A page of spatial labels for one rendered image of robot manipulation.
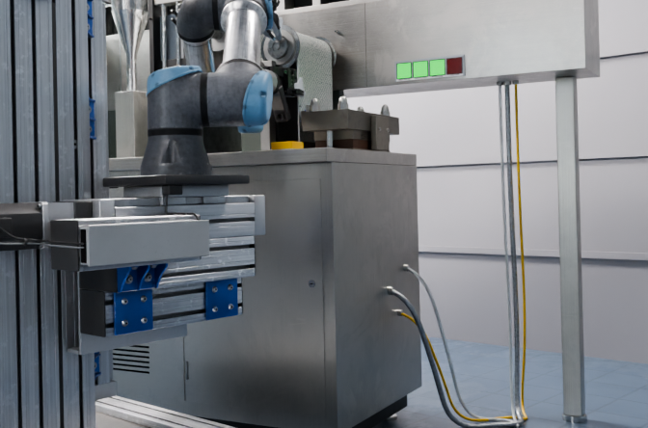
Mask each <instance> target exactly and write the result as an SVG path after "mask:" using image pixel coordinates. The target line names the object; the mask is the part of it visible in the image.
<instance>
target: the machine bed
mask: <svg viewBox="0 0 648 428"><path fill-rule="evenodd" d="M207 156H208V159H209V163H210V164H211V167H232V166H254V165H278V164H301V163H323V162H339V163H361V164H382V165H404V166H416V165H417V155H416V154H409V153H396V152H384V151H371V150H358V149H346V148H334V147H314V148H295V149H277V150H259V151H240V152H221V153H208V154H207ZM142 161H143V157H128V158H110V159H109V172H117V171H140V167H141V165H142Z"/></svg>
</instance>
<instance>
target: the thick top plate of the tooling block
mask: <svg viewBox="0 0 648 428"><path fill-rule="evenodd" d="M302 114H303V131H307V132H320V131H326V130H333V131H336V130H351V129H354V130H362V131H369V132H371V118H370V116H380V117H386V118H389V134H390V135H399V118H396V117H390V116H385V115H379V114H373V113H368V112H363V111H357V110H351V109H338V110H326V111H313V112H303V113H302Z"/></svg>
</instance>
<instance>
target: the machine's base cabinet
mask: <svg viewBox="0 0 648 428"><path fill-rule="evenodd" d="M212 174H247V175H248V176H249V177H250V183H248V184H228V186H229V196H257V195H263V196H264V197H265V234H264V235H253V236H254V237H255V245H256V275H255V276H252V277H245V278H242V288H243V314H241V315H235V316H231V317H225V318H219V319H213V320H207V321H202V322H196V323H190V324H187V336H182V337H176V338H170V339H165V340H159V341H154V342H149V343H144V344H138V345H133V346H127V347H122V348H117V349H113V379H111V380H114V381H117V395H116V396H119V397H123V398H127V399H130V400H134V401H138V402H142V403H145V404H149V405H152V406H156V407H160V408H163V409H167V410H171V411H175V412H178V413H182V414H186V415H191V416H195V417H199V418H203V419H206V420H210V421H214V422H218V423H221V424H225V425H228V426H232V427H235V428H372V427H374V426H376V425H377V424H379V423H381V422H382V421H395V420H397V415H396V413H397V412H399V411H400V410H402V409H404V408H405V407H407V394H409V393H411V392H412V391H414V390H416V389H417V388H420V387H421V345H420V333H419V329H418V326H417V325H416V324H415V323H414V322H412V321H411V320H410V319H409V318H407V317H405V316H403V315H402V316H398V315H397V311H398V310H399V309H402V310H403V313H405V314H407V315H409V316H411V317H412V318H413V319H414V317H413V315H412V313H411V312H410V311H409V309H408V308H407V307H406V305H405V304H404V303H403V302H402V301H401V300H400V299H399V298H397V297H395V296H394V295H389V294H388V287H389V286H393V287H394V290H396V291H398V292H400V293H401V294H403V295H404V296H405V297H406V298H407V299H408V300H409V301H410V303H411V304H412V305H413V307H414V308H415V310H416V312H417V314H418V317H419V319H420V304H419V279H418V278H417V277H416V276H415V275H414V274H412V273H411V272H409V271H408V272H407V271H404V270H403V266H404V264H409V266H410V268H411V269H413V270H414V271H416V272H417V273H418V274H419V224H418V184H417V166H404V165H382V164H361V163H339V162H323V163H301V164H278V165H254V166H232V167H212Z"/></svg>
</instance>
